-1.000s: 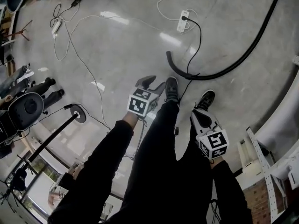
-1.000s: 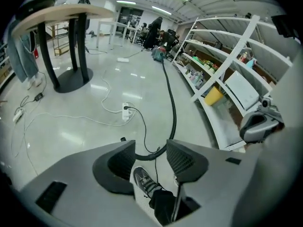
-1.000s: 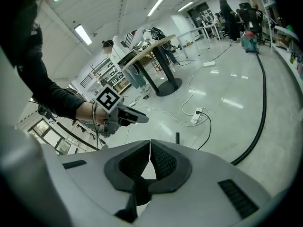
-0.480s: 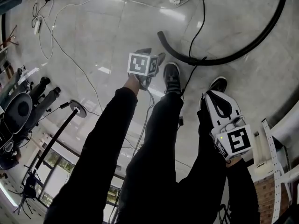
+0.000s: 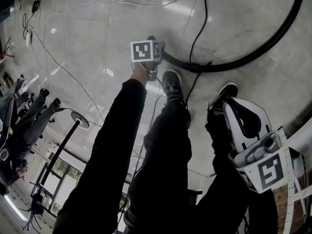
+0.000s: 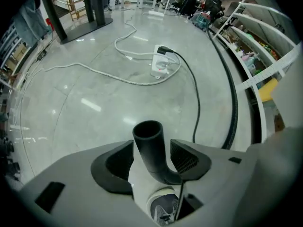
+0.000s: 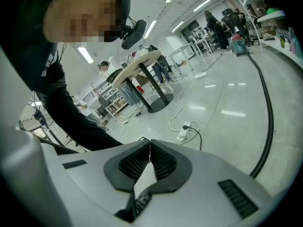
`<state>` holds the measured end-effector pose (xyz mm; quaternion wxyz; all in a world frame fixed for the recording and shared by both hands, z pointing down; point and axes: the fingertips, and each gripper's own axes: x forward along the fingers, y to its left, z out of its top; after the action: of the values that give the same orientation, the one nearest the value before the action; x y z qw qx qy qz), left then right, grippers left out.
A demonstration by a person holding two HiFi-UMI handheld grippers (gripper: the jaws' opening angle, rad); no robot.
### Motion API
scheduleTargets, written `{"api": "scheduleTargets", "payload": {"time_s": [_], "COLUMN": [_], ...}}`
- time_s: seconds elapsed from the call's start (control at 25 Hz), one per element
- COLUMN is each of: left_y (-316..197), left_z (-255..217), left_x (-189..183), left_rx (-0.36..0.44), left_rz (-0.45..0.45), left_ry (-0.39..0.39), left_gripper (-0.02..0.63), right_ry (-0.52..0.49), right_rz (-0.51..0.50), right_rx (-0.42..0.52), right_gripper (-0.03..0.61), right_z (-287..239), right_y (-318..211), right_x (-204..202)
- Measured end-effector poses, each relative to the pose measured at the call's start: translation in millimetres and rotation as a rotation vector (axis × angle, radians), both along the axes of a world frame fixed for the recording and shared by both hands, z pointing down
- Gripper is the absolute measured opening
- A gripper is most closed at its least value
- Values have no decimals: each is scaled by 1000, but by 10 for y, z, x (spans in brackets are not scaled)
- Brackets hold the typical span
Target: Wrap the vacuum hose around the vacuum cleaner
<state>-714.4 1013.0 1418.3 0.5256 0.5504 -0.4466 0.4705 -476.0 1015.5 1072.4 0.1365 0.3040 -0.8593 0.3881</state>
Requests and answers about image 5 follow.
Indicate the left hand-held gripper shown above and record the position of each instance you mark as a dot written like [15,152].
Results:
[142,51]

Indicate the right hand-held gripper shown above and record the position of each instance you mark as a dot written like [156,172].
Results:
[265,169]

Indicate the person's left forearm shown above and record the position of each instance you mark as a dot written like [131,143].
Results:
[126,101]

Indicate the person's right shoe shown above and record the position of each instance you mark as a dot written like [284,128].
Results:
[228,91]

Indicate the person's shoe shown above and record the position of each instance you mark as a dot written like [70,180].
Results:
[228,91]
[171,84]

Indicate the person's left shoe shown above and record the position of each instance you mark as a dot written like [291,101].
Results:
[171,84]

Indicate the person's right leg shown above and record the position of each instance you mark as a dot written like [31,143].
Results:
[219,179]

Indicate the person's leg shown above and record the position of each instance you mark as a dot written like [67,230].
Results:
[165,142]
[219,179]

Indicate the person's left leg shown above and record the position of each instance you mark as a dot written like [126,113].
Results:
[165,142]

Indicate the black stand with round base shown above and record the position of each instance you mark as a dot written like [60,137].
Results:
[80,119]

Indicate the white power strip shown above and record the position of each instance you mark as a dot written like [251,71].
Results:
[28,38]

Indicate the black power adapter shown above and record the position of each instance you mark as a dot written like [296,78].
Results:
[36,5]

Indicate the red tripod legs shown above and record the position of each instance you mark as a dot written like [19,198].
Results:
[5,53]

